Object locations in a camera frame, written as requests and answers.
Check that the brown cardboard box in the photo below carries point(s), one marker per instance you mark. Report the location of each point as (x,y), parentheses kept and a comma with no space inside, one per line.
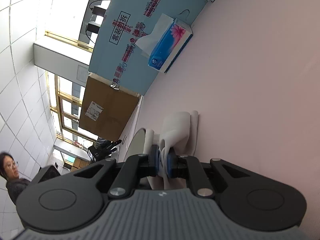
(106,110)

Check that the person in dark jacket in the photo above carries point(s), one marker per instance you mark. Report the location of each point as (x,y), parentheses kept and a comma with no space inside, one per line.
(14,183)

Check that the blue tissue box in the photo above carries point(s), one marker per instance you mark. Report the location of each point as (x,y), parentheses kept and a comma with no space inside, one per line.
(166,41)

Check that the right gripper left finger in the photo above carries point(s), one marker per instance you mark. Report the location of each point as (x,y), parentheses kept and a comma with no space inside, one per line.
(132,171)

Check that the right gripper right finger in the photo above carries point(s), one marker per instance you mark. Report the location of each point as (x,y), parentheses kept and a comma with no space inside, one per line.
(189,168)

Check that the white bowl black rim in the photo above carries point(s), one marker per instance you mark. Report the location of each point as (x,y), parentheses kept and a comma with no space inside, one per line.
(137,144)

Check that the beige cleaning cloth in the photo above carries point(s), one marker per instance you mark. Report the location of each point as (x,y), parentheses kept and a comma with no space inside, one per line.
(179,131)

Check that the black device on desk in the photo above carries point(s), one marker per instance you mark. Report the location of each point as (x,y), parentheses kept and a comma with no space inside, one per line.
(102,149)

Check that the left blue cardboard panel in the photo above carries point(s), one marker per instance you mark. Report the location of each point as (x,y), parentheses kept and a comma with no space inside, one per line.
(116,57)

